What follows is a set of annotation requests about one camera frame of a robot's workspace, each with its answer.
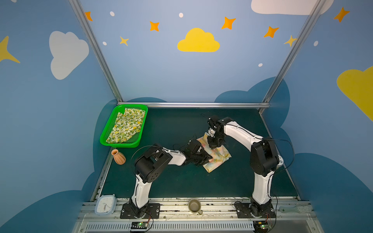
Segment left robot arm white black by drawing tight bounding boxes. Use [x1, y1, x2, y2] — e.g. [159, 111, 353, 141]
[130, 140, 213, 211]

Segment green circuit board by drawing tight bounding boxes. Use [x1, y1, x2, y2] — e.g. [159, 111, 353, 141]
[130, 221, 149, 233]
[253, 221, 272, 233]

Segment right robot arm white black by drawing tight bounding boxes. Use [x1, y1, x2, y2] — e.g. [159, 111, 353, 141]
[207, 116, 281, 207]

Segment aluminium frame back rail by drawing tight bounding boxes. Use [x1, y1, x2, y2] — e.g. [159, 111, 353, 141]
[118, 102, 270, 109]

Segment lemon print skirt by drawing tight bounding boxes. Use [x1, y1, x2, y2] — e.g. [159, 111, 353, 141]
[106, 108, 146, 144]

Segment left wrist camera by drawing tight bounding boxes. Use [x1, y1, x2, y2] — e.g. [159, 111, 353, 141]
[188, 139, 201, 153]

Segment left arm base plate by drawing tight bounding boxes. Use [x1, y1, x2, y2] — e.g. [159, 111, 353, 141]
[119, 203, 160, 219]

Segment pastel floral skirt pink flowers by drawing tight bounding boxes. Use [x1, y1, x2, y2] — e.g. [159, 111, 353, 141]
[197, 133, 231, 173]

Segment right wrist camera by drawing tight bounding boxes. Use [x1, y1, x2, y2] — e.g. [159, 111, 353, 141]
[207, 115, 220, 136]

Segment tape roll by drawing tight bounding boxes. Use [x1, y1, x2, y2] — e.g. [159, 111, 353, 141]
[276, 155, 284, 169]

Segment green plastic basket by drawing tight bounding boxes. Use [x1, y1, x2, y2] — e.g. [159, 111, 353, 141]
[100, 104, 148, 148]

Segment olive ceramic mug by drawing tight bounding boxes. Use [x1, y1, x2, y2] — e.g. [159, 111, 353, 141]
[188, 199, 203, 215]

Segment terracotta ribbed vase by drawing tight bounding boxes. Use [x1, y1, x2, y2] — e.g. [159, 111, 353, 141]
[111, 149, 126, 165]

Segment left green circuit board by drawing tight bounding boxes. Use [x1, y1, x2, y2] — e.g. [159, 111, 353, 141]
[130, 221, 149, 233]

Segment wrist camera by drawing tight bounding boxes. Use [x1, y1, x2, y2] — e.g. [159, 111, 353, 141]
[207, 115, 220, 136]
[188, 139, 201, 153]

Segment white square clock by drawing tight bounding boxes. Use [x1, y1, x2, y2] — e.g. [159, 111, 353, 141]
[95, 194, 117, 216]

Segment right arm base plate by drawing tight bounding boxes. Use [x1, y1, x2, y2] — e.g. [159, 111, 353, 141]
[234, 202, 276, 218]

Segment right green circuit board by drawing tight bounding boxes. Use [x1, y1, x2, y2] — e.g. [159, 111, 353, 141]
[253, 221, 272, 233]

